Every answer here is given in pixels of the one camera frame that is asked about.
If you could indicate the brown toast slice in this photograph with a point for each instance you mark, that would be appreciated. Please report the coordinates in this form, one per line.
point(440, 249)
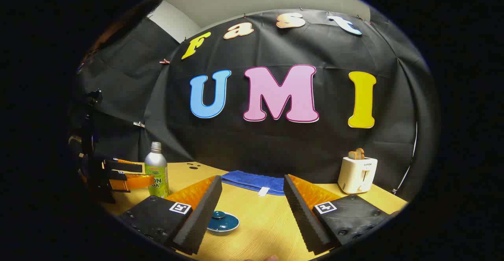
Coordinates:
point(352, 155)
point(360, 153)

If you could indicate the white toaster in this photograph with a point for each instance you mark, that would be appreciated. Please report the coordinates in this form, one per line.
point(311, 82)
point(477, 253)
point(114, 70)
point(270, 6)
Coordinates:
point(356, 174)

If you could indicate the red cloth clip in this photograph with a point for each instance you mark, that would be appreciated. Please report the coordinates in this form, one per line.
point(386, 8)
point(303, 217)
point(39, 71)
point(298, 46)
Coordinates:
point(164, 61)

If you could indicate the teal teacup lid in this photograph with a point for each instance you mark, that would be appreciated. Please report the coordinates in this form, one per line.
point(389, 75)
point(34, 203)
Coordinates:
point(226, 223)

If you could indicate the black backdrop cloth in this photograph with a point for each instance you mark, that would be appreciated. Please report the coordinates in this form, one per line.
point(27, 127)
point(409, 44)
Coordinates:
point(236, 147)

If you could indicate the white cloth clip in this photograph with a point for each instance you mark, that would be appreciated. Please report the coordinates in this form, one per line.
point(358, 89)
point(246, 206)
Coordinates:
point(138, 124)

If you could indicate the silver green water bottle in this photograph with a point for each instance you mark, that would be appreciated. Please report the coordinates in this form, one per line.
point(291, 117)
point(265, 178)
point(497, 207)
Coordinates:
point(156, 164)

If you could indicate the blue towel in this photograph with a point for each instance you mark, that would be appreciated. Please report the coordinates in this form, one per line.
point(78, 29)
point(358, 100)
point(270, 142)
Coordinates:
point(248, 180)

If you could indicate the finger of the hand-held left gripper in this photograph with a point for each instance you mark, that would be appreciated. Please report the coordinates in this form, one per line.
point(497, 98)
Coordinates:
point(136, 183)
point(130, 167)

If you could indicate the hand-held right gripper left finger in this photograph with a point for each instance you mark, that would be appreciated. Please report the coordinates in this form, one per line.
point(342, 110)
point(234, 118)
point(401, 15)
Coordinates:
point(201, 221)

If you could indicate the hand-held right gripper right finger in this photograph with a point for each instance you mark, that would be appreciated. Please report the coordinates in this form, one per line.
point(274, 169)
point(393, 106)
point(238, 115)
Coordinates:
point(303, 221)

